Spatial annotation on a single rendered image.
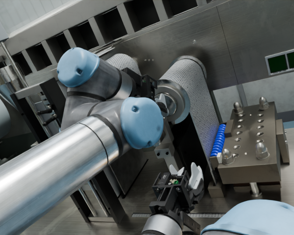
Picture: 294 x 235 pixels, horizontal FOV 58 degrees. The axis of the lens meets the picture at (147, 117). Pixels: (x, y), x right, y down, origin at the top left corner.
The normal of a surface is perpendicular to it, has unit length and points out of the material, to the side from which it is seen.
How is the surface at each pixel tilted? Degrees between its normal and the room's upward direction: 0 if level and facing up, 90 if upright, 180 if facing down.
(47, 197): 103
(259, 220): 6
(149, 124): 90
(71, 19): 90
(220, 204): 0
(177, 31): 90
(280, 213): 3
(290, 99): 90
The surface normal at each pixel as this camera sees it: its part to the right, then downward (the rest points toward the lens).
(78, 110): -0.59, -0.58
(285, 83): -0.35, 0.46
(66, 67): -0.52, -0.21
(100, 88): 0.73, -0.03
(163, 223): 0.05, -0.86
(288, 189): -0.37, -0.87
